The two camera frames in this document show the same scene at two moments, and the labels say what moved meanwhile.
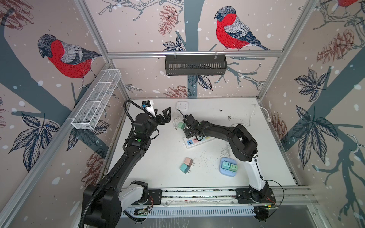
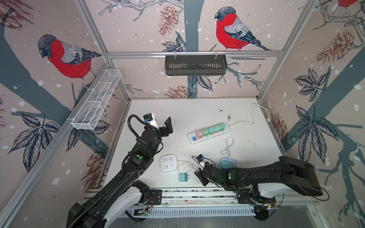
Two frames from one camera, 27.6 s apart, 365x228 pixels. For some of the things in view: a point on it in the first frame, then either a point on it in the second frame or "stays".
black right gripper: x=187 y=132 → x=200 y=175
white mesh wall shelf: x=96 y=99 stays
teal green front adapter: x=185 y=168 → x=183 y=177
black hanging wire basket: x=196 y=65 stays
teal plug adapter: x=225 y=165 stays
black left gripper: x=162 y=121 → x=164 y=132
